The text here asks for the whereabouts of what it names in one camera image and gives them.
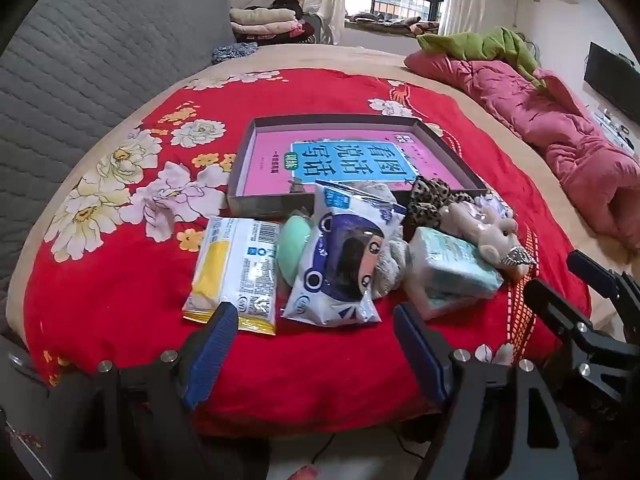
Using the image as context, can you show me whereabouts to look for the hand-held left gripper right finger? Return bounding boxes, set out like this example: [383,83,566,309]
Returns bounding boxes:
[392,302,581,480]

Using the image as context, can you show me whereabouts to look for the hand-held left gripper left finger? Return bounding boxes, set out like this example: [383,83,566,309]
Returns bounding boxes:
[47,301,241,480]

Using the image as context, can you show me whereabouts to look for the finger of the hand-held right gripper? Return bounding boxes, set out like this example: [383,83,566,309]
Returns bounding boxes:
[566,249,640,322]
[524,279,640,403]

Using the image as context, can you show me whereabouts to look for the silver rhinestone bow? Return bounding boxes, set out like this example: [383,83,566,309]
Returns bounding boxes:
[499,246,539,269]

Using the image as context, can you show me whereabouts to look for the teal tissue pack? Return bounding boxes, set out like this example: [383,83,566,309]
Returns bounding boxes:
[402,226,505,321]

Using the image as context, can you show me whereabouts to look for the yellow wipes packet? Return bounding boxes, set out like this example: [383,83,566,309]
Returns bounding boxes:
[181,215,281,336]

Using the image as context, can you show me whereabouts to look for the grey sock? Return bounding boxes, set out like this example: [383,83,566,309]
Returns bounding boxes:
[350,182,412,298]

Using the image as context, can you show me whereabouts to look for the pink ribbon plush bunny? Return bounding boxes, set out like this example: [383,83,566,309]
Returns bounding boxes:
[442,200,531,281]

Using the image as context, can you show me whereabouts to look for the white blue cartoon packet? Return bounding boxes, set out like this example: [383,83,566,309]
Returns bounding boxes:
[281,180,407,328]

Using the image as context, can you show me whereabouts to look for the green egg sponge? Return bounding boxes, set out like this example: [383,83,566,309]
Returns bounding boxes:
[276,214,313,283]

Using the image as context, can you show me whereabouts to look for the leopard print scrunchie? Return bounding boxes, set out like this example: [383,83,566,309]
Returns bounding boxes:
[404,176,473,233]

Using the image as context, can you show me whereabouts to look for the shallow cardboard box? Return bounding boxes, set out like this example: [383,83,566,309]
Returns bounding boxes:
[226,114,490,218]

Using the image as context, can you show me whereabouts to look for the white television cabinet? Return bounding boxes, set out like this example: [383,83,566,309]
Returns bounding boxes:
[592,105,640,153]

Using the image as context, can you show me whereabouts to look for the pink quilt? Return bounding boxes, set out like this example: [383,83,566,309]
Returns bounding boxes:
[404,52,640,251]

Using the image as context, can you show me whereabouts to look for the black television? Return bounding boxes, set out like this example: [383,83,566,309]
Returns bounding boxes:
[583,41,640,126]

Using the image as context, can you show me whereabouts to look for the pink book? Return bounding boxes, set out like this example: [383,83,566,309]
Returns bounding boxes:
[242,127,473,198]

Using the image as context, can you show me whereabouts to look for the green garment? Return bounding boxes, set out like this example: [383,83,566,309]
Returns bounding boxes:
[416,26,548,92]

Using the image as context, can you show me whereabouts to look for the blue patterned cloth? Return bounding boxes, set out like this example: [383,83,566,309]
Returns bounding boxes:
[210,41,259,65]

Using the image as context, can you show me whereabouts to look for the grey quilted headboard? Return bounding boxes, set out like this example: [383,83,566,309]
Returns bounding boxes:
[0,0,238,311]

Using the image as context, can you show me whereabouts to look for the windowsill cushions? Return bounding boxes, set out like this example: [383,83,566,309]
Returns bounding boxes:
[345,10,441,37]

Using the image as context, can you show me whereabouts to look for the stack of folded clothes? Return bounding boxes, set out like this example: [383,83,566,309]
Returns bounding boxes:
[229,0,321,46]

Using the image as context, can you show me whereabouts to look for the grey chair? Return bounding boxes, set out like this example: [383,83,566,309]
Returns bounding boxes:
[302,15,327,44]

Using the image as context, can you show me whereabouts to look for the black cable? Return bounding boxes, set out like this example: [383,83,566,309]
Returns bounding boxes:
[310,432,337,467]
[394,425,427,461]

